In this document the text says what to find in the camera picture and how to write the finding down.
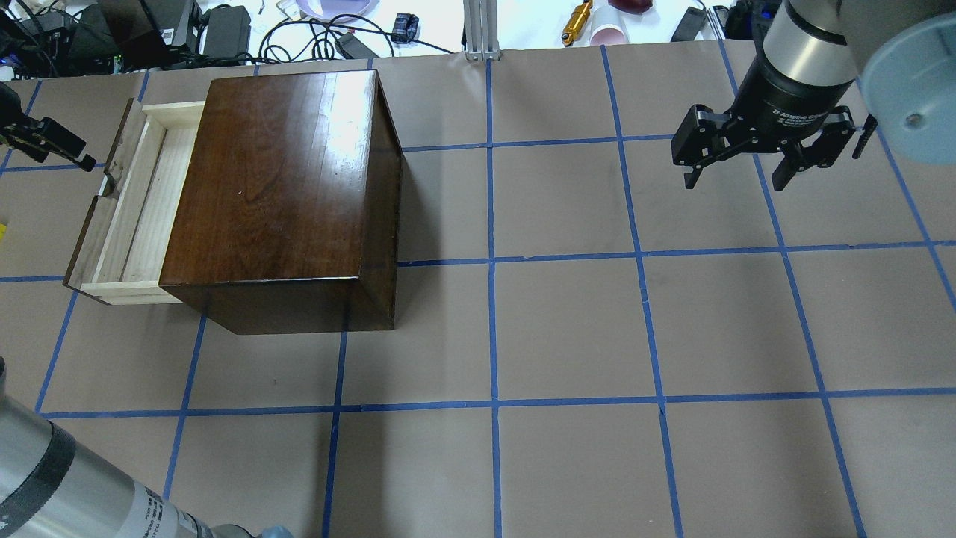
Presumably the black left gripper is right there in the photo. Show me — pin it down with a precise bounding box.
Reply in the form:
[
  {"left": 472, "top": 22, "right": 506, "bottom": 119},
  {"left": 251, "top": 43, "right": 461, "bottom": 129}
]
[{"left": 1, "top": 82, "right": 96, "bottom": 173}]

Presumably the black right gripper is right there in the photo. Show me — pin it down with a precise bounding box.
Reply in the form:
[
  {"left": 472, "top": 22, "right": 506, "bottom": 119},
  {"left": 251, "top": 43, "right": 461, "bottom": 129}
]
[{"left": 671, "top": 57, "right": 856, "bottom": 193}]

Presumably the wooden drawer with white handle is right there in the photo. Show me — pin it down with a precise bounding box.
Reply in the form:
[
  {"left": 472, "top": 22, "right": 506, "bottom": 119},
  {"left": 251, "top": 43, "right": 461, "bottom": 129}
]
[{"left": 63, "top": 101, "right": 205, "bottom": 306}]

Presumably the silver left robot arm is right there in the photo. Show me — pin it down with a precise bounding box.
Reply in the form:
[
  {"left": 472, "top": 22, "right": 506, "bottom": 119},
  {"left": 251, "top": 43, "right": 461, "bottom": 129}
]
[{"left": 1, "top": 394, "right": 249, "bottom": 537}]

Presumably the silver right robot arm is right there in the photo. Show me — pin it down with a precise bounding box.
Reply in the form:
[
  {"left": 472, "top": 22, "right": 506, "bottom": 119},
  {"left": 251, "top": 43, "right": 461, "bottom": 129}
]
[{"left": 671, "top": 1, "right": 955, "bottom": 191}]

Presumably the dark wooden drawer cabinet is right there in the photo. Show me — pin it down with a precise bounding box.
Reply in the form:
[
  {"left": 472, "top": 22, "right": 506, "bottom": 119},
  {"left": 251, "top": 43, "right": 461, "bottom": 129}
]
[{"left": 158, "top": 70, "right": 404, "bottom": 335}]

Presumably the black power adapter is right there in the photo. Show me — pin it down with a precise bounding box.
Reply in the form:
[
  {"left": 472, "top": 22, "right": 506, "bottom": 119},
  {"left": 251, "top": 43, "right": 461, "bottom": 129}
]
[{"left": 671, "top": 7, "right": 707, "bottom": 42}]

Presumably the red brown fruit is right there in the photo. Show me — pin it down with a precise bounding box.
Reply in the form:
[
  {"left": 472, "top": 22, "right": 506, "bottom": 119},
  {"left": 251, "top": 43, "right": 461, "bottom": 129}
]
[{"left": 608, "top": 0, "right": 654, "bottom": 15}]

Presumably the pink white cup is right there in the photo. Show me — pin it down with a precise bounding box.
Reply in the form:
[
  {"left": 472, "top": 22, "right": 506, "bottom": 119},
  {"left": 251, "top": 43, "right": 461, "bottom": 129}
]
[{"left": 589, "top": 22, "right": 630, "bottom": 46}]

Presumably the black power brick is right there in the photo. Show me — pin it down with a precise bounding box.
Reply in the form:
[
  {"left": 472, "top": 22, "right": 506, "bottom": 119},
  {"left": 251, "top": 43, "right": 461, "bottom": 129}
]
[{"left": 201, "top": 4, "right": 252, "bottom": 66}]

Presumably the gold metal tool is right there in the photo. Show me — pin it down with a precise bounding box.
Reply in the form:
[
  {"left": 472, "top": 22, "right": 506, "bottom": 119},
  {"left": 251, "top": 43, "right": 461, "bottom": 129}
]
[{"left": 560, "top": 0, "right": 593, "bottom": 47}]

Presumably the purple plate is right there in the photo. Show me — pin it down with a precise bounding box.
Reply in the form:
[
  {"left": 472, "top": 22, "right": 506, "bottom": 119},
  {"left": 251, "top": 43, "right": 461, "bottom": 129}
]
[{"left": 296, "top": 0, "right": 379, "bottom": 22}]

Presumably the small black blue device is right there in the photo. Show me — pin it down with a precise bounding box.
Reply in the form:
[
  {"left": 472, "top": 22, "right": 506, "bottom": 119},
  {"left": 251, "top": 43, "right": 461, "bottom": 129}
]
[{"left": 390, "top": 13, "right": 420, "bottom": 45}]

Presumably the black looped cable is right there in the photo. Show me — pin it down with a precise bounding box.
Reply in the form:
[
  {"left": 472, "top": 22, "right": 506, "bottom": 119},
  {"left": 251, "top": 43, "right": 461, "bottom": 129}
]
[{"left": 258, "top": 13, "right": 453, "bottom": 65}]

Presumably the aluminium frame post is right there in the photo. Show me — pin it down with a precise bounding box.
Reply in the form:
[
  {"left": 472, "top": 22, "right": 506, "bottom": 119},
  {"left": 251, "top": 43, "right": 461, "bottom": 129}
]
[{"left": 463, "top": 0, "right": 500, "bottom": 61}]

